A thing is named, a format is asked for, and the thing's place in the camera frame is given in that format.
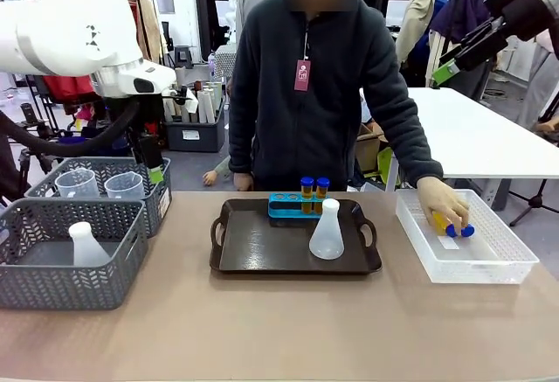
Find figure in pink top grey skirt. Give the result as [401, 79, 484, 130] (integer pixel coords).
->
[517, 31, 559, 130]

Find person's right hand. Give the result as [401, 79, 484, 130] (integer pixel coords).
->
[232, 171, 255, 192]

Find dark grey storage bin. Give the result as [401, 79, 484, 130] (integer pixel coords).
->
[162, 101, 226, 153]

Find person's right forearm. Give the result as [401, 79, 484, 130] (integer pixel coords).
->
[227, 123, 257, 177]

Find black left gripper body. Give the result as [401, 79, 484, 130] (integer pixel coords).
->
[126, 93, 164, 142]

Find black step stool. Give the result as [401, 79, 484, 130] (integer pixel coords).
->
[174, 44, 194, 69]

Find patterned cloth covered table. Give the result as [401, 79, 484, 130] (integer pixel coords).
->
[210, 44, 239, 80]

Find blue test tube rack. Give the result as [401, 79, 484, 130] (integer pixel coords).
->
[267, 191, 328, 220]

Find black tripod stand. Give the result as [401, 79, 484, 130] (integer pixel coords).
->
[507, 93, 559, 228]

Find cardboard box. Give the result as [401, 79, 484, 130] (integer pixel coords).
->
[355, 122, 389, 174]

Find green plastic item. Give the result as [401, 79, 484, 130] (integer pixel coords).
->
[376, 147, 395, 187]

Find translucent white conical flask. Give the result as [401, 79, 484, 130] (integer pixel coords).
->
[67, 220, 113, 267]
[307, 198, 346, 261]

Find dark brown serving tray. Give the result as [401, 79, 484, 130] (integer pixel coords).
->
[209, 198, 383, 275]

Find tall grey paper roll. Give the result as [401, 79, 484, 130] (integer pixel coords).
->
[174, 66, 191, 123]

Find person's left forearm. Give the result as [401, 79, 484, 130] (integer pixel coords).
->
[383, 106, 445, 187]

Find clear plastic beaker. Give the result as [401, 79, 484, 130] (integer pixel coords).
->
[54, 167, 95, 200]
[104, 172, 146, 202]

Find mannequin in grey hoodie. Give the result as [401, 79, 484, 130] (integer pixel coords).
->
[235, 0, 281, 47]

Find person's left hand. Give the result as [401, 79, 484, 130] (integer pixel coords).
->
[416, 174, 472, 238]

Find white perforated plastic basket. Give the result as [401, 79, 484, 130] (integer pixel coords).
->
[395, 188, 541, 286]

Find white table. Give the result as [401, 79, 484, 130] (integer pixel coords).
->
[358, 87, 559, 181]

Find maroon hanging tag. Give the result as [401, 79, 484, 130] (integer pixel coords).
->
[293, 59, 313, 93]

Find large grey plastic basket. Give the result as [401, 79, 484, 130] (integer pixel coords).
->
[0, 197, 150, 312]

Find person in dark fleece jacket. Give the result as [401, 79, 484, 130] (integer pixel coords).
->
[227, 0, 445, 193]

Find white paper roll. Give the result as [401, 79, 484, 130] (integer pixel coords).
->
[197, 87, 217, 124]

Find pale green paper roll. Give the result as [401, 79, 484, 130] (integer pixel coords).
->
[203, 80, 224, 110]

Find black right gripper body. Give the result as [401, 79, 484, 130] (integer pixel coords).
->
[483, 0, 556, 43]

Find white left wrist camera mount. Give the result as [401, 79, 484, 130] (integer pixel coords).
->
[162, 87, 200, 111]

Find mannequin in beige coat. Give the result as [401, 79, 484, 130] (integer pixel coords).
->
[394, 0, 452, 88]

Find red hanging jacket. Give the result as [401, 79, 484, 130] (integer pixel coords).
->
[42, 73, 98, 104]

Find grey basket with label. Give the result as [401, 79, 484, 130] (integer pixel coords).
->
[24, 156, 173, 240]

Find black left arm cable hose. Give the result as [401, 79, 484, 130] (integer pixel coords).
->
[0, 98, 141, 158]

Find grey-clothed mannequin torso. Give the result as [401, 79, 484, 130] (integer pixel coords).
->
[202, 154, 238, 187]

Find beige hanging garment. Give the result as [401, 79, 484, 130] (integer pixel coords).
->
[136, 0, 169, 66]

